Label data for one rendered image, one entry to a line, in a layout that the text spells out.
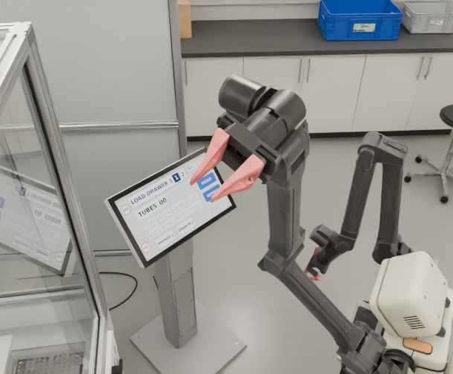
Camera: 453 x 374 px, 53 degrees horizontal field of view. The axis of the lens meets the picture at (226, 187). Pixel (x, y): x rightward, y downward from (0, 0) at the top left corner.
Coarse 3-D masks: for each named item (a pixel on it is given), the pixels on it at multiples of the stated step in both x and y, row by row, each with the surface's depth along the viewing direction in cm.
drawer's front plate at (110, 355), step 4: (108, 332) 162; (112, 332) 162; (108, 336) 161; (112, 336) 162; (108, 340) 160; (112, 340) 161; (108, 344) 159; (112, 344) 160; (108, 348) 157; (112, 348) 159; (116, 348) 169; (108, 352) 156; (112, 352) 158; (116, 352) 168; (108, 356) 155; (112, 356) 158; (108, 360) 154; (112, 360) 157; (108, 364) 153; (112, 364) 156; (108, 368) 152; (108, 372) 151
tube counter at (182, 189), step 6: (180, 186) 195; (186, 186) 196; (192, 186) 198; (168, 192) 191; (174, 192) 193; (180, 192) 194; (186, 192) 196; (162, 198) 189; (168, 198) 191; (174, 198) 192; (162, 204) 189
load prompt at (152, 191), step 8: (184, 168) 197; (168, 176) 192; (176, 176) 194; (184, 176) 196; (152, 184) 188; (160, 184) 190; (168, 184) 192; (136, 192) 184; (144, 192) 185; (152, 192) 187; (160, 192) 189; (128, 200) 181; (136, 200) 183; (144, 200) 185
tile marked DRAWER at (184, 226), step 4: (184, 220) 193; (188, 220) 194; (192, 220) 195; (180, 224) 192; (184, 224) 193; (188, 224) 194; (192, 224) 195; (176, 228) 191; (180, 228) 192; (184, 228) 193; (188, 228) 194; (192, 228) 195; (180, 232) 191; (184, 232) 192; (180, 236) 191
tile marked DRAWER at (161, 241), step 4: (168, 232) 188; (172, 232) 189; (160, 236) 186; (164, 236) 187; (168, 236) 188; (172, 236) 189; (156, 240) 185; (160, 240) 186; (164, 240) 187; (168, 240) 188; (172, 240) 189; (156, 244) 185; (160, 244) 186; (164, 244) 187; (160, 248) 185
